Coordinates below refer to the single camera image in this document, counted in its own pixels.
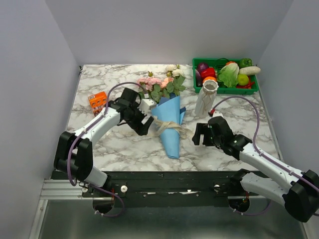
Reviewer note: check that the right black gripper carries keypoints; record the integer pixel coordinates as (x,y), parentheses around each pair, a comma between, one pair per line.
(199,130)

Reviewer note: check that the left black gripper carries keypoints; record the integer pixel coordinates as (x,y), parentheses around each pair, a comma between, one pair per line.
(141,129)

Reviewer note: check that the cream printed ribbon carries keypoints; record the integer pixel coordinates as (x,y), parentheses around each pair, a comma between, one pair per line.
(158,127)

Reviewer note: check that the blue flower bouquet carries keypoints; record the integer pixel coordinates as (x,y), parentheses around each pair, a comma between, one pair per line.
(166,93)

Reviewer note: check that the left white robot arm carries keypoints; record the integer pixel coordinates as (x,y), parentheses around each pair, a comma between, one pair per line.
(74,155)

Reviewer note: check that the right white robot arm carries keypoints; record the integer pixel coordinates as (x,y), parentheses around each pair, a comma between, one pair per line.
(295,190)

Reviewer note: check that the white ribbed ceramic vase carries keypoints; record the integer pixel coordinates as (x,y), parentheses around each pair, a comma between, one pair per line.
(206,98)

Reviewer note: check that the green plastic basket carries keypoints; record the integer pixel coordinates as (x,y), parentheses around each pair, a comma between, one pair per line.
(217,64)

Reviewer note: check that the purple eggplant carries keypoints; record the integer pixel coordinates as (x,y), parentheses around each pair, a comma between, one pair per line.
(198,78)

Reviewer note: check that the orange snack packet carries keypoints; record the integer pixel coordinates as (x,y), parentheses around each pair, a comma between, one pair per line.
(97,102)

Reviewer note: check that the orange pumpkin toy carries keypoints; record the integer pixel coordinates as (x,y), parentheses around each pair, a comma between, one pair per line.
(209,78)

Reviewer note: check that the red bell pepper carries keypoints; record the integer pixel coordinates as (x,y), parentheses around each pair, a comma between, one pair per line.
(209,72)

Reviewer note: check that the green lettuce toy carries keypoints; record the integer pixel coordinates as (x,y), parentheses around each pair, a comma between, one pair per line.
(228,75)

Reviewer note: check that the purple onion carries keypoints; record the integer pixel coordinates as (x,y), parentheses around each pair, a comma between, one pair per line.
(202,66)

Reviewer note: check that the red chili peppers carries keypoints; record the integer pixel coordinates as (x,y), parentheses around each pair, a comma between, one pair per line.
(249,86)

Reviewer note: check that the green apple toy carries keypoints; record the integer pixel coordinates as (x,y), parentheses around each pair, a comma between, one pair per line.
(243,80)

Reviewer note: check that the white radish toy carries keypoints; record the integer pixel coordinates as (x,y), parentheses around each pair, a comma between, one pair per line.
(251,70)

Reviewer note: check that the green bell pepper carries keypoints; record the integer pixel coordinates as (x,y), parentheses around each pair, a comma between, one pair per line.
(245,62)

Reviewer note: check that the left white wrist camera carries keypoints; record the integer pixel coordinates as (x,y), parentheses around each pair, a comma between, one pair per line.
(146,105)

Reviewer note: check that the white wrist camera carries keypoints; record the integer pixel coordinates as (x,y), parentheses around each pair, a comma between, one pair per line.
(146,105)
(214,113)

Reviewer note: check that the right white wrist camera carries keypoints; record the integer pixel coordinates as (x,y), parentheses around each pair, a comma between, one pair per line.
(214,113)

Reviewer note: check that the black mounting base plate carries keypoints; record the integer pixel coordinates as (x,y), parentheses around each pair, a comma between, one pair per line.
(170,189)

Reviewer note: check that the aluminium rail frame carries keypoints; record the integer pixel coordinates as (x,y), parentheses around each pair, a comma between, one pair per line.
(52,190)

